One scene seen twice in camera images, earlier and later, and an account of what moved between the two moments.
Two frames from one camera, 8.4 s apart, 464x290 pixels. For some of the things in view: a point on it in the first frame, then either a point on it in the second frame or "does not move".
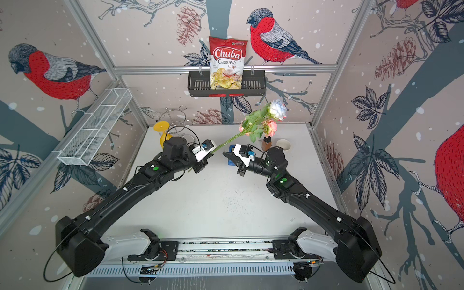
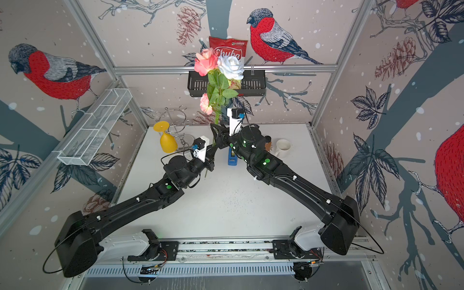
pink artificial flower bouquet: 262,121 → 223,72
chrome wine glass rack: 177,118 does not move
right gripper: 237,162 → 223,137
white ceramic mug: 284,144 does not move
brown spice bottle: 266,143 does not move
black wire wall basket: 199,86 does not move
